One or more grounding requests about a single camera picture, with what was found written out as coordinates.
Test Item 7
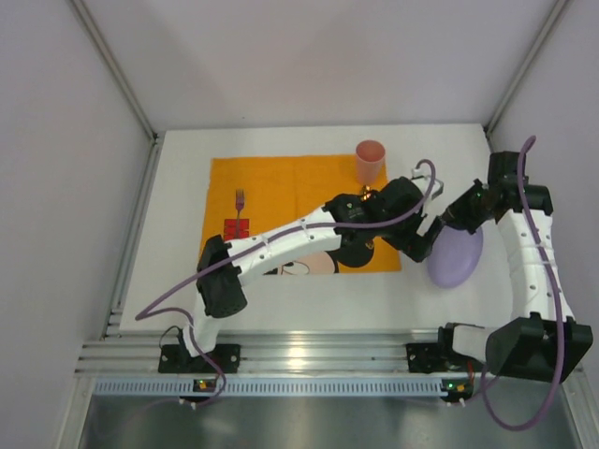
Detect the lilac plate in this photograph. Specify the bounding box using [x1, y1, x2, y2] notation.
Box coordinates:
[426, 227, 484, 289]

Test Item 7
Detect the red cup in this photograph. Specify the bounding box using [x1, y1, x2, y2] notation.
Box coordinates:
[355, 140, 386, 185]

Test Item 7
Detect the orange Mickey Mouse placemat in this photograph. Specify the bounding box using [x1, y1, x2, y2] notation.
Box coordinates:
[201, 154, 402, 275]

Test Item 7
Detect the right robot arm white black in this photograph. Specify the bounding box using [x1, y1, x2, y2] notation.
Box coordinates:
[432, 152, 593, 383]

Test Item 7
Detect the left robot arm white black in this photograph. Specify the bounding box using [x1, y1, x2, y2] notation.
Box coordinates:
[182, 175, 444, 357]

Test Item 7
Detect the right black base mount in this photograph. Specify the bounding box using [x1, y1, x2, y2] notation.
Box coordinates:
[405, 342, 483, 374]

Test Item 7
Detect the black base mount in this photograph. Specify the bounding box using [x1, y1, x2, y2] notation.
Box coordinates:
[157, 344, 241, 374]
[405, 342, 483, 374]

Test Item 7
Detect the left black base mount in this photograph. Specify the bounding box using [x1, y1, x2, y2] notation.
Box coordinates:
[157, 344, 241, 374]

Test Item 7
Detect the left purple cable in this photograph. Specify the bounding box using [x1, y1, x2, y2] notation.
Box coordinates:
[135, 159, 439, 407]

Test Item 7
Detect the aluminium rail frame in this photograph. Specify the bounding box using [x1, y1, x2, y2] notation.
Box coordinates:
[74, 298, 581, 378]

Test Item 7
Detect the perforated cable duct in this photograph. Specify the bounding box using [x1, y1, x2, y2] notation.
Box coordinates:
[94, 377, 447, 398]

